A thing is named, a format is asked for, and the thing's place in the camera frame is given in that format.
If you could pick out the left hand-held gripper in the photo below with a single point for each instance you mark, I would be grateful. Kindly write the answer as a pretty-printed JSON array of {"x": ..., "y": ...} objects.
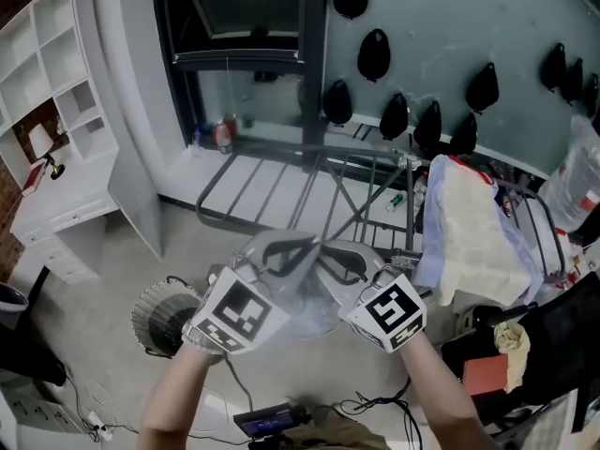
[{"x": 239, "y": 312}]

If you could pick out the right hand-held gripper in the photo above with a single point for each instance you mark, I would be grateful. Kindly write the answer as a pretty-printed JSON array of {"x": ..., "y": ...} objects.
[{"x": 389, "y": 312}]

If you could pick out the checked clothes shorts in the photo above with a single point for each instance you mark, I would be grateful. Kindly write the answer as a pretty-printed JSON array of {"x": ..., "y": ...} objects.
[{"x": 314, "y": 321}]

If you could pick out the grey metal drying rack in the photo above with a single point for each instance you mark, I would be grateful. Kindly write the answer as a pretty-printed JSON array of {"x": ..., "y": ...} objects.
[{"x": 407, "y": 161}]

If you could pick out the white and blue garment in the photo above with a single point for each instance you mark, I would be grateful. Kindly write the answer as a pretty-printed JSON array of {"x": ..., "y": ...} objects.
[{"x": 473, "y": 232}]

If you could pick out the person's right forearm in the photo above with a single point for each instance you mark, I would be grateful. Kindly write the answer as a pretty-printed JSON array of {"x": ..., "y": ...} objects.
[{"x": 440, "y": 392}]

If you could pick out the person's left forearm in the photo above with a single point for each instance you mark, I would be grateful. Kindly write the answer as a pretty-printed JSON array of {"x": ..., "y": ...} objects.
[{"x": 173, "y": 401}]

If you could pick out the small green label bottle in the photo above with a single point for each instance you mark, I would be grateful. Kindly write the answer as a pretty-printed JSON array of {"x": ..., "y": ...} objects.
[{"x": 394, "y": 203}]

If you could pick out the green label clear bottle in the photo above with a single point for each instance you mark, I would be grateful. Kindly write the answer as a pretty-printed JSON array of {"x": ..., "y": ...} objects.
[{"x": 222, "y": 139}]

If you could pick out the grey woven laundry basket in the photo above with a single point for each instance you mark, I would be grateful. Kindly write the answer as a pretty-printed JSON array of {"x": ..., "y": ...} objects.
[{"x": 150, "y": 307}]

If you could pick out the green cup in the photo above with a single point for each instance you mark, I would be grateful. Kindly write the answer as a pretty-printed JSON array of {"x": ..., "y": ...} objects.
[{"x": 248, "y": 121}]

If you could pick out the blue cap plastic bottle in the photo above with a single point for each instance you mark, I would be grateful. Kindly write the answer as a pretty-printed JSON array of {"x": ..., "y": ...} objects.
[{"x": 197, "y": 137}]

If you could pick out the person's khaki trousers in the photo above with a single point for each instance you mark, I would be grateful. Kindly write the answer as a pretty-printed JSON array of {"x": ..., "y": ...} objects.
[{"x": 337, "y": 434}]

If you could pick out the red notebook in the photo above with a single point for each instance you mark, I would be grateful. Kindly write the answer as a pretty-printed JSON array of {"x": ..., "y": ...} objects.
[{"x": 485, "y": 375}]

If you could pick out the yellow cloth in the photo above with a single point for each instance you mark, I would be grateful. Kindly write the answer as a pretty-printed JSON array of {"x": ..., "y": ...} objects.
[{"x": 513, "y": 345}]

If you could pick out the black bag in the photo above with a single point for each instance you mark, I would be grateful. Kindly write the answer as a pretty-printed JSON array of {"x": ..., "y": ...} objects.
[{"x": 265, "y": 77}]

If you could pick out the group of black caps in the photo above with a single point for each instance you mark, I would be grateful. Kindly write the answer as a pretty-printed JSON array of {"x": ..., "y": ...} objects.
[{"x": 375, "y": 54}]

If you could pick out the black office chair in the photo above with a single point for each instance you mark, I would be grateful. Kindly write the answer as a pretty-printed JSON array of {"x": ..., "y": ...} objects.
[{"x": 562, "y": 335}]

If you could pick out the large clear water jug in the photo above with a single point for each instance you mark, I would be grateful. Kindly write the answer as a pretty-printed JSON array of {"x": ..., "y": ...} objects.
[{"x": 576, "y": 181}]

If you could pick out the white power strip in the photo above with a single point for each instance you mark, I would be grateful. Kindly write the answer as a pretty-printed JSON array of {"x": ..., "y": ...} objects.
[{"x": 99, "y": 427}]

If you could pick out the red book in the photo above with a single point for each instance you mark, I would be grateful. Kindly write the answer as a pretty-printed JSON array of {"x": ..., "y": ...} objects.
[{"x": 34, "y": 180}]

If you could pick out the white shade table lamp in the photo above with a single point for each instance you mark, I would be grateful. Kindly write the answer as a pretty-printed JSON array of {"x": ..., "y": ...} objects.
[{"x": 40, "y": 141}]

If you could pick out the silver round basin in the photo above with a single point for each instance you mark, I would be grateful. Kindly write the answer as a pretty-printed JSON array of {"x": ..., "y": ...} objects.
[{"x": 13, "y": 305}]

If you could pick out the white desk with hutch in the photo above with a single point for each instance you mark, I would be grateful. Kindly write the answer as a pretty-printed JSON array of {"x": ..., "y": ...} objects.
[{"x": 70, "y": 87}]

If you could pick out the black window frame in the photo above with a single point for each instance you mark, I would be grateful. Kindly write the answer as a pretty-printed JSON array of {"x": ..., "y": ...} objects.
[{"x": 311, "y": 64}]

